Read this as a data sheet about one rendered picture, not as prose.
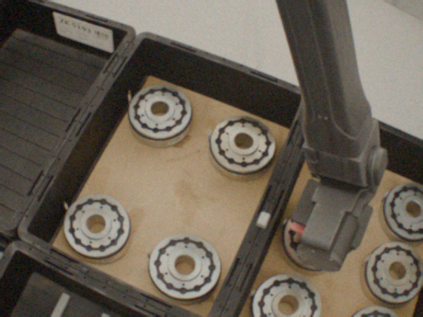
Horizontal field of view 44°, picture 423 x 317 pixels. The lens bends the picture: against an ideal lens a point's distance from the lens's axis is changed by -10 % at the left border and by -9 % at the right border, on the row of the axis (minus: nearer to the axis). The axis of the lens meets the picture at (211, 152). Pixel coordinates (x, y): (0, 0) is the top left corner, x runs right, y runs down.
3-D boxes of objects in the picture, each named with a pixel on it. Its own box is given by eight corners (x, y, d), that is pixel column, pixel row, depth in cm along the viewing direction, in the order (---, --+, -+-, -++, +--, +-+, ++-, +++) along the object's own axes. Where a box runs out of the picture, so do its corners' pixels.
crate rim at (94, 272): (140, 37, 92) (140, 28, 90) (311, 100, 88) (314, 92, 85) (17, 241, 73) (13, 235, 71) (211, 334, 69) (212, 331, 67)
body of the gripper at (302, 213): (354, 253, 72) (372, 235, 65) (288, 223, 73) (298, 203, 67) (370, 212, 74) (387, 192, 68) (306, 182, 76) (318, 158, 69)
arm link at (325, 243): (387, 141, 56) (315, 123, 61) (348, 235, 52) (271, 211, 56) (390, 198, 65) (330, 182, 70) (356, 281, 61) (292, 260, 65)
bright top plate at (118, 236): (86, 184, 84) (85, 182, 83) (142, 215, 82) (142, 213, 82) (52, 236, 79) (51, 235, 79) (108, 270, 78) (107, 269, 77)
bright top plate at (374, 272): (377, 233, 82) (378, 232, 82) (430, 255, 81) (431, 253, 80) (356, 290, 78) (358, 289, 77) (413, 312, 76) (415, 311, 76)
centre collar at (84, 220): (91, 204, 82) (90, 202, 81) (118, 220, 81) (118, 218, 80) (74, 230, 80) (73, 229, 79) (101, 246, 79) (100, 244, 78)
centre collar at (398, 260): (387, 252, 80) (388, 250, 80) (413, 263, 80) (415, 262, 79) (378, 280, 78) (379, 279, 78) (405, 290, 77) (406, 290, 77)
